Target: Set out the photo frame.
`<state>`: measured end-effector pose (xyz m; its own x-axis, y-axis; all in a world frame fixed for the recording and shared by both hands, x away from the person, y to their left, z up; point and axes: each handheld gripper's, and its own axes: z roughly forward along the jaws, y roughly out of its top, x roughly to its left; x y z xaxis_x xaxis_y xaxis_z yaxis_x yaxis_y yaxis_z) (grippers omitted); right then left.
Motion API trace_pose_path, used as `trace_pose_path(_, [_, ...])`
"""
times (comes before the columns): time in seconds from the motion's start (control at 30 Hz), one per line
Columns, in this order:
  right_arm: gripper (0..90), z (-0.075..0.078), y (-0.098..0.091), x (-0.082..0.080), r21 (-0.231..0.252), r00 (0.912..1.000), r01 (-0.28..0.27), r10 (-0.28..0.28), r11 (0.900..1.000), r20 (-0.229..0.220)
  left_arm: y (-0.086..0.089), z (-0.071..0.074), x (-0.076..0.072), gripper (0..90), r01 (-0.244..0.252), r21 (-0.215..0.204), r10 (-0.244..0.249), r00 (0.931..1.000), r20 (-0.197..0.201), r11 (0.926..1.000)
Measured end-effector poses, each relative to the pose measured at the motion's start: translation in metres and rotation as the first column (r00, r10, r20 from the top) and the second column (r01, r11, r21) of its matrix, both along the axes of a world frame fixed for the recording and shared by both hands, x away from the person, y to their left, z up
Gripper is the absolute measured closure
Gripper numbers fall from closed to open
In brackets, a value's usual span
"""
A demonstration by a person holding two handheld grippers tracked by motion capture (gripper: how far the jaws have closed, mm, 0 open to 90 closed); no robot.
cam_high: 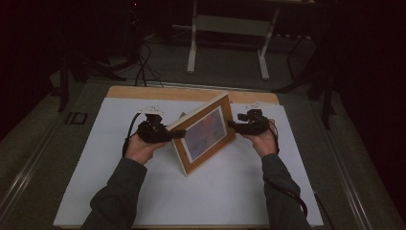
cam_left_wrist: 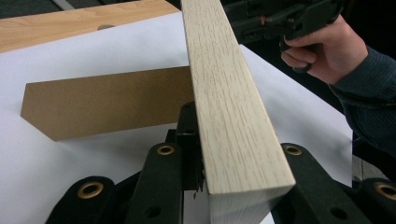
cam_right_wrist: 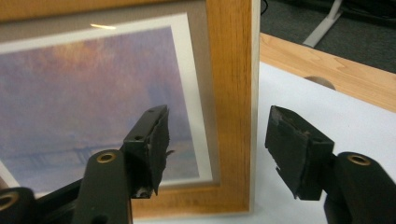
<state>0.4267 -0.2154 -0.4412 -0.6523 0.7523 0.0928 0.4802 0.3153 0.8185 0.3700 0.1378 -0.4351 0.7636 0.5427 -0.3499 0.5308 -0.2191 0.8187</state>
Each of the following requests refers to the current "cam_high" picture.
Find large white paper sheet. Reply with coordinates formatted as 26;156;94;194
53;97;324;228

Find black metal stand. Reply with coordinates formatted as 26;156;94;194
56;47;128;113
273;28;339;130

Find black floor cables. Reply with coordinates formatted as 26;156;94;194
133;37;166;89

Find white metal table frame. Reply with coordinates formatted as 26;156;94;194
186;0;282;81

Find person's right hand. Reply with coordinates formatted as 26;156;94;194
241;119;280;159

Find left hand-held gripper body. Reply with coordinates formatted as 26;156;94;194
136;104;172;144

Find black floor bracket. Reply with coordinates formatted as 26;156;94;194
64;111;89;126

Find wooden picture frame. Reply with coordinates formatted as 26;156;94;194
166;91;237;177

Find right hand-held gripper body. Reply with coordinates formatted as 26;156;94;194
237;101;273;136

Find metal floor rail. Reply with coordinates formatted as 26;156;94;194
0;121;62;219
325;126;375;230

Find person's left hand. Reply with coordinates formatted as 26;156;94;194
124;132;168;166

